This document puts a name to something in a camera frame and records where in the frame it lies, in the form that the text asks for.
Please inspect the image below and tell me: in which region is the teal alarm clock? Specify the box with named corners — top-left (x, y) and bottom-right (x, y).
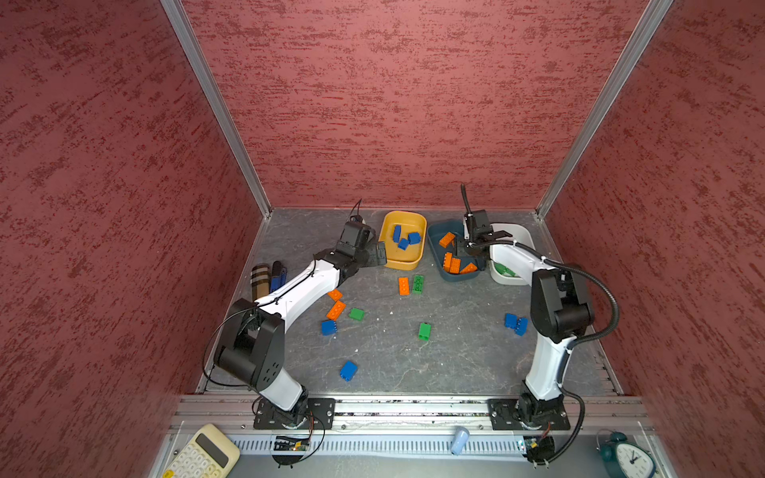
top-left (598, 431), bottom-right (657, 478)

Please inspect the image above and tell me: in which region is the plaid checkered pouch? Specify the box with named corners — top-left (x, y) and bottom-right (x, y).
top-left (250, 263), bottom-right (271, 301)

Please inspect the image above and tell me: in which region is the white slotted cable duct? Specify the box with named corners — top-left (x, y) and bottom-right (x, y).
top-left (229, 434), bottom-right (527, 462)

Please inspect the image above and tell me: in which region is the yellow plastic bin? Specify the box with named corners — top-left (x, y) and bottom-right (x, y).
top-left (380, 211), bottom-right (428, 271)

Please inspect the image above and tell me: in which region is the blue pen-like object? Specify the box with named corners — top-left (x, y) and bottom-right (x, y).
top-left (270, 261), bottom-right (288, 293)

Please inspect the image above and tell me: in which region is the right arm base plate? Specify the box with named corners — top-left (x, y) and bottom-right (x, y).
top-left (487, 394), bottom-right (571, 432)

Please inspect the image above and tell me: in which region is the white plastic bin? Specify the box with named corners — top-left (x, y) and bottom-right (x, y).
top-left (489, 223), bottom-right (538, 286)

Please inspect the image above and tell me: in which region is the light blue small cylinder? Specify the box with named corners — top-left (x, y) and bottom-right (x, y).
top-left (450, 426), bottom-right (470, 456)

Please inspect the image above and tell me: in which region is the orange small lego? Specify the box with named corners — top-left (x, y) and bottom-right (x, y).
top-left (446, 257), bottom-right (461, 275)

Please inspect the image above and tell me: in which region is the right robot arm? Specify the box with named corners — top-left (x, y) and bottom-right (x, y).
top-left (463, 209), bottom-right (594, 428)

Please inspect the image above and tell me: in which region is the blue lego pair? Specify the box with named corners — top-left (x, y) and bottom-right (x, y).
top-left (504, 314), bottom-right (529, 337)

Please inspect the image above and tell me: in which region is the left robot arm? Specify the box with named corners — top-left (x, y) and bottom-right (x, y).
top-left (212, 214), bottom-right (386, 423)

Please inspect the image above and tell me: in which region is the cream calculator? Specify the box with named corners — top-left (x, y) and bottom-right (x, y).
top-left (161, 423), bottom-right (241, 478)

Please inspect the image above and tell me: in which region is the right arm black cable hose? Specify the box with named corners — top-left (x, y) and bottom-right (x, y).
top-left (459, 183), bottom-right (621, 464)

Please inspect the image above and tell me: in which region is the green small lego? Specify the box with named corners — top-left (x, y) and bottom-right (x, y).
top-left (349, 308), bottom-right (366, 322)
top-left (418, 323), bottom-right (432, 342)

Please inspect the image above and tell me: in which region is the teal plastic bin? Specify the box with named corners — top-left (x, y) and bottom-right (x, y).
top-left (426, 219), bottom-right (487, 283)

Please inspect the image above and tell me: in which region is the aluminium front rail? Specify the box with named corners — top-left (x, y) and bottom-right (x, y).
top-left (169, 394), bottom-right (655, 436)

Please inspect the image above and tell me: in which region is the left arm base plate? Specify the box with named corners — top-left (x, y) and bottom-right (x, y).
top-left (253, 398), bottom-right (337, 431)

